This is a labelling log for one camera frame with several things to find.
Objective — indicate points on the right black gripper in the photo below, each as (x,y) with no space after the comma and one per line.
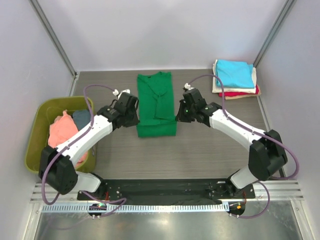
(181,117)

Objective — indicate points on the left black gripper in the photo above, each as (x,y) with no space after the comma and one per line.
(134,121)

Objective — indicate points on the green t shirt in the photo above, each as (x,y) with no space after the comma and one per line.
(156,106)

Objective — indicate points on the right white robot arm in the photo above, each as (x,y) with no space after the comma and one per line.
(266,152)

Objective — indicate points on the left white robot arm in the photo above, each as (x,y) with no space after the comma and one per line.
(58,165)

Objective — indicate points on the folded cream t shirt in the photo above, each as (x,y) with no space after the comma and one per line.
(218,90)

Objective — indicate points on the grey blue t shirt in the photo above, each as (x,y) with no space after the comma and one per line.
(81,118)

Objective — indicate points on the folded red t shirt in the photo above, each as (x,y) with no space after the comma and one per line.
(235,94)

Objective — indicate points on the folded tan t shirt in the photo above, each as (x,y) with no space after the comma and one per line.
(260,91)

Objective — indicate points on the folded cyan t shirt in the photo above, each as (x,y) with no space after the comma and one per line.
(235,74)

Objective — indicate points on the salmon pink t shirt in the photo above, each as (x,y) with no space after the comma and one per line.
(62,129)

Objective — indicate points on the olive green plastic bin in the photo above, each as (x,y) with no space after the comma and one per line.
(40,131)

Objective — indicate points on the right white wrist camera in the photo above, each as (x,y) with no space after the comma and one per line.
(187,87)

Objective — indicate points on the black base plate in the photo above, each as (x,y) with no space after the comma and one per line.
(171,192)

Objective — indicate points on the white slotted cable duct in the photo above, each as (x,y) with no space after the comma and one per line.
(90,207)

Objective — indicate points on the aluminium rail frame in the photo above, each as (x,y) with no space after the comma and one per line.
(287,190)

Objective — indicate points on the left aluminium corner post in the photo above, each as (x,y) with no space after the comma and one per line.
(52,35)

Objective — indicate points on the aluminium corner post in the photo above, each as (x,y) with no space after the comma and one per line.
(52,35)
(279,21)

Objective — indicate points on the right aluminium corner post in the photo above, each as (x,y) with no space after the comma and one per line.
(279,21)

